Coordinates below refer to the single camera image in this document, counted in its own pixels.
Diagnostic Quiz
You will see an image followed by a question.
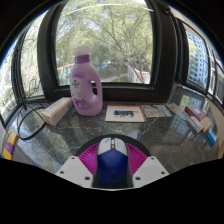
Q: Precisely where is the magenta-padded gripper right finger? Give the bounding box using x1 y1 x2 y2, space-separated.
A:
124 143 170 188

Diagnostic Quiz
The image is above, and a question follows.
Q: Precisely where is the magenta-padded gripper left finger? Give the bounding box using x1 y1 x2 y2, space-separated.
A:
54 143 101 188

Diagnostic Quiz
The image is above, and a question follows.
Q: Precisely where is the blue and white computer mouse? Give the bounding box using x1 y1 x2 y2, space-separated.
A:
95 136 130 186

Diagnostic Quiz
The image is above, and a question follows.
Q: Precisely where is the orange-framed white card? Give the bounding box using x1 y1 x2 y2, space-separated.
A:
104 103 147 124

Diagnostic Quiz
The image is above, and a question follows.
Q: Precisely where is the colourful printed pamphlet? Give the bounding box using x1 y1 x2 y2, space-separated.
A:
140 104 173 119

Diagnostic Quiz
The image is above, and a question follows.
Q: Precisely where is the white and orange carton box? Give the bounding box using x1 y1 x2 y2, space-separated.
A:
41 96 74 127

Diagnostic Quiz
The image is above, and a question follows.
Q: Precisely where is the light teal book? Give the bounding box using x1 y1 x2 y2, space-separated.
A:
166 102 190 122

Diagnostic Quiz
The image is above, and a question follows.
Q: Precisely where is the purple detergent bottle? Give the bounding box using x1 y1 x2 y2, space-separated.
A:
69 46 104 117

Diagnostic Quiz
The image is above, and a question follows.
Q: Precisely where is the beige book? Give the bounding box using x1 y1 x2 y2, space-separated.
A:
187 115 213 134

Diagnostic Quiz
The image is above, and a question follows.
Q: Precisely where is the red book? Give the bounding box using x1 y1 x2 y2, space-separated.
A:
184 105 208 122

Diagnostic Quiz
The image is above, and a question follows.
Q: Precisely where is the yellow and purple book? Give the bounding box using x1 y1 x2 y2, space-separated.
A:
2 131 19 161

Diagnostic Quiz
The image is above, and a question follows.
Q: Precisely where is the blue book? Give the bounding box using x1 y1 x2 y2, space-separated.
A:
205 127 219 148

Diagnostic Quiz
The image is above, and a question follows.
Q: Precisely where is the black cable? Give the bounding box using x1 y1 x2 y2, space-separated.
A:
16 101 49 141

